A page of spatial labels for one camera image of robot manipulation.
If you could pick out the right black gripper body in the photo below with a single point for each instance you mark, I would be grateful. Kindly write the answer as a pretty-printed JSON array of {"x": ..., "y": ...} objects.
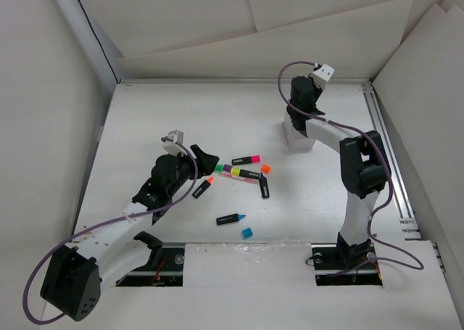
[{"x": 317, "y": 91}]

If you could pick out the white compartment pen holder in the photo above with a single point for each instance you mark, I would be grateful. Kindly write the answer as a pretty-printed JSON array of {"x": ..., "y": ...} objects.
[{"x": 295, "y": 140}]

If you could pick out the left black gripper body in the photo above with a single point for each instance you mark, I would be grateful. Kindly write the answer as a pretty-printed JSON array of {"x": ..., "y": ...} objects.
[{"x": 185, "y": 170}]

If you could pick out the pink cap black highlighter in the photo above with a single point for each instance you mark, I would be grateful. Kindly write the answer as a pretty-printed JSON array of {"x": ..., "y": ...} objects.
[{"x": 254, "y": 159}]

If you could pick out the aluminium rail right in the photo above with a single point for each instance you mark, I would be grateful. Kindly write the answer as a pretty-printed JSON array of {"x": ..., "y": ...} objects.
[{"x": 400, "y": 203}]

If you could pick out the blue tip black highlighter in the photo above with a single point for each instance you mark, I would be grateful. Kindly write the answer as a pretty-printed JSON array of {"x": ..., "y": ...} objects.
[{"x": 228, "y": 219}]

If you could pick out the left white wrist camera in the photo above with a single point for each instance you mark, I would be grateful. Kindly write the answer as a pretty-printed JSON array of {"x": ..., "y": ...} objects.
[{"x": 173, "y": 142}]

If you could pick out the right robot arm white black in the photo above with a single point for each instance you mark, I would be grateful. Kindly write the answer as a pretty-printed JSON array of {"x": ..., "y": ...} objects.
[{"x": 362, "y": 174}]

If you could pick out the pink clear pen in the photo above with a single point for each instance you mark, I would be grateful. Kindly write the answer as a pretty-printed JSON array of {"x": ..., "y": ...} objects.
[{"x": 238, "y": 178}]

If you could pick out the yellow cap black highlighter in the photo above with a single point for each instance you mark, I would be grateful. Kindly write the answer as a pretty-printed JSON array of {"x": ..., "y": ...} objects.
[{"x": 245, "y": 173}]

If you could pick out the purple tip black highlighter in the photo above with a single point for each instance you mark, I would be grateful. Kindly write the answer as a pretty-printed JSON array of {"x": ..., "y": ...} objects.
[{"x": 264, "y": 188}]

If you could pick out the purple highlighter cap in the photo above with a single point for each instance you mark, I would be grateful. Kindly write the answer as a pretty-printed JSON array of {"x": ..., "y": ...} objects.
[{"x": 227, "y": 168}]

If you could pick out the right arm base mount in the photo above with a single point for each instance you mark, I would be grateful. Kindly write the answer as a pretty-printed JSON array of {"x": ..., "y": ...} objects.
[{"x": 331, "y": 269}]

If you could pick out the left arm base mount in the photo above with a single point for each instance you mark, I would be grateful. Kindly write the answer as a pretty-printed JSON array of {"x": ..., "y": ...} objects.
[{"x": 164, "y": 267}]

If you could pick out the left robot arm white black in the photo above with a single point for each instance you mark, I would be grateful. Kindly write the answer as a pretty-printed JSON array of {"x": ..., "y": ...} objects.
[{"x": 95, "y": 259}]

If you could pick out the orange highlighter cap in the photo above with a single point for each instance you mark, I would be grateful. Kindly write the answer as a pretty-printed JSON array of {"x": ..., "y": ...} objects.
[{"x": 266, "y": 169}]

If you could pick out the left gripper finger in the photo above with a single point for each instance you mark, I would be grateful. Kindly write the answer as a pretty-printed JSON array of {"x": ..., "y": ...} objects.
[
  {"x": 202, "y": 157},
  {"x": 206, "y": 169}
]

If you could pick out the blue highlighter cap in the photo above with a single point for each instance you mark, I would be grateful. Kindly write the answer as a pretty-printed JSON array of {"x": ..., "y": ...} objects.
[{"x": 247, "y": 233}]

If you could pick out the orange tip black highlighter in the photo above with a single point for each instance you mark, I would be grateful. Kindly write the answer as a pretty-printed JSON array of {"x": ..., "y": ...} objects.
[{"x": 202, "y": 187}]

